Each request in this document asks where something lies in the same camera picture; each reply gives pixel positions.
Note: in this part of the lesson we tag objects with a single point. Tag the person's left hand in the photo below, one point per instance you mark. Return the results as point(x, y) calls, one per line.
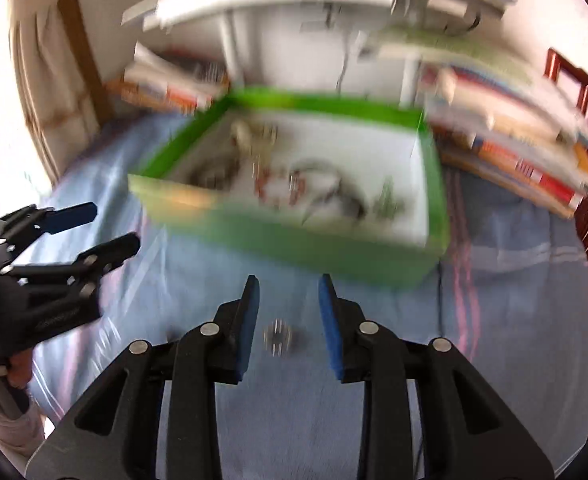
point(19, 367)

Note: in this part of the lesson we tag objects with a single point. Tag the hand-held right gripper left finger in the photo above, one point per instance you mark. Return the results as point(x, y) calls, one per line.
point(249, 332)

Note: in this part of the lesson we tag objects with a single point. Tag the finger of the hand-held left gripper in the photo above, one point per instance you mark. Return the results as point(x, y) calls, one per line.
point(71, 215)
point(114, 252)

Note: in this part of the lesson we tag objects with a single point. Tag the small stack of books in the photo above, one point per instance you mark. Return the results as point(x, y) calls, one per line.
point(174, 87)

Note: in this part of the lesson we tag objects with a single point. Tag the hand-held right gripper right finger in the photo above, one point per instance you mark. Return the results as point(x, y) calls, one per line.
point(329, 332)

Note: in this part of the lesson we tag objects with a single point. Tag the green cardboard box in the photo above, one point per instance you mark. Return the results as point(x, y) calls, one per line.
point(299, 250)

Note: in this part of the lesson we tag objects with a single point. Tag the green pendant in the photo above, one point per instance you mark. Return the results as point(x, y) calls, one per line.
point(387, 202)

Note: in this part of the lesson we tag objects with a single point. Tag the black and white bangle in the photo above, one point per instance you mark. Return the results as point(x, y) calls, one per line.
point(346, 200)

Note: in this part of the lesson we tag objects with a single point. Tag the beige curtain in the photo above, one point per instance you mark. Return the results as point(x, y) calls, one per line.
point(49, 60)

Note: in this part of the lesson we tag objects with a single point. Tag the tall stack of books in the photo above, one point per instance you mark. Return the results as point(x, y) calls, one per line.
point(498, 125)

